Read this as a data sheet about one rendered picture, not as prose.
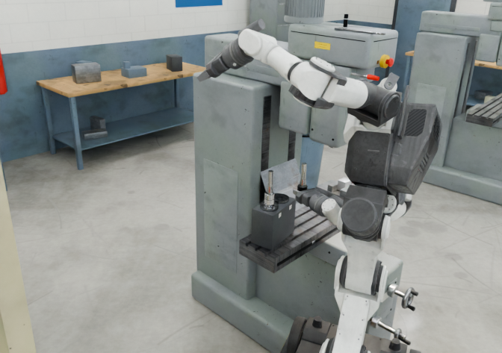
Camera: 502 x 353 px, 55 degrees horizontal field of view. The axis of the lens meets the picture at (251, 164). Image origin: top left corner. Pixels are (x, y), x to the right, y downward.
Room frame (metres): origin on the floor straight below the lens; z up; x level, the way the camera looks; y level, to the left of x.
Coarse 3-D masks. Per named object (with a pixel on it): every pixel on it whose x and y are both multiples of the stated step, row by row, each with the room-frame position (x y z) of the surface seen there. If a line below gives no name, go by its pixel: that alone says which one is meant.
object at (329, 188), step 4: (332, 180) 2.63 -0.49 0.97; (320, 184) 2.56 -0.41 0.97; (324, 184) 2.56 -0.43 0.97; (328, 184) 2.47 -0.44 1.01; (332, 184) 2.47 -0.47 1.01; (336, 184) 2.48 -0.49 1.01; (316, 188) 2.53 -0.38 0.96; (320, 188) 2.51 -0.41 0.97; (324, 188) 2.51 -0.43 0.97; (328, 188) 2.47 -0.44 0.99; (332, 188) 2.45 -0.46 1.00; (336, 188) 2.48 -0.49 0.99; (320, 192) 2.51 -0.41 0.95; (324, 192) 2.49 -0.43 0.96; (328, 192) 2.47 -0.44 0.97; (332, 192) 2.46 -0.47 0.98; (336, 192) 2.46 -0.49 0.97; (328, 196) 2.47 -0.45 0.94; (340, 196) 2.41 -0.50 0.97
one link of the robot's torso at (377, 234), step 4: (384, 216) 1.48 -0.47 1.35; (380, 224) 1.44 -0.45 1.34; (344, 228) 1.48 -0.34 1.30; (380, 228) 1.45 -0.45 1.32; (344, 232) 1.48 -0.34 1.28; (348, 232) 1.45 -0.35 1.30; (376, 232) 1.43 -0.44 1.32; (380, 232) 1.44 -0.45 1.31; (352, 236) 1.44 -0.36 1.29; (372, 236) 1.42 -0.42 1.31; (376, 236) 1.44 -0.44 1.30; (380, 236) 1.45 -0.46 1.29; (364, 240) 1.49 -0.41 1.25; (368, 240) 1.47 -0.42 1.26; (372, 240) 1.46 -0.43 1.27; (376, 240) 1.45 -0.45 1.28
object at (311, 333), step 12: (312, 324) 1.78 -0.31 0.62; (324, 324) 1.79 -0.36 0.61; (300, 336) 1.80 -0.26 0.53; (312, 336) 1.73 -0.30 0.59; (324, 336) 1.72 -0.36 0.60; (372, 336) 1.74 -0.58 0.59; (300, 348) 1.68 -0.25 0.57; (312, 348) 1.68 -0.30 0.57; (372, 348) 1.67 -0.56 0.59; (384, 348) 1.65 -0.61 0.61; (396, 348) 1.63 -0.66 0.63
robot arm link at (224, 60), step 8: (224, 48) 1.62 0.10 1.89; (216, 56) 1.69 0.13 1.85; (224, 56) 1.61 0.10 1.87; (232, 56) 1.59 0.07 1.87; (208, 64) 1.64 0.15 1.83; (216, 64) 1.63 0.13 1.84; (224, 64) 1.62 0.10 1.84; (232, 64) 1.60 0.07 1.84; (240, 64) 1.60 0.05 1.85; (208, 72) 1.63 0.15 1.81; (216, 72) 1.63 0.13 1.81
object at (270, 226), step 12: (276, 204) 2.03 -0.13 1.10; (288, 204) 2.06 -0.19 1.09; (252, 216) 2.01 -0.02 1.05; (264, 216) 1.97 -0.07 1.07; (276, 216) 1.97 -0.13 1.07; (288, 216) 2.07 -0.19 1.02; (252, 228) 2.00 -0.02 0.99; (264, 228) 1.97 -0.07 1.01; (276, 228) 1.98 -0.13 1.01; (288, 228) 2.08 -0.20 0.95; (252, 240) 2.00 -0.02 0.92; (264, 240) 1.97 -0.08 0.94; (276, 240) 1.98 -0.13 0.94
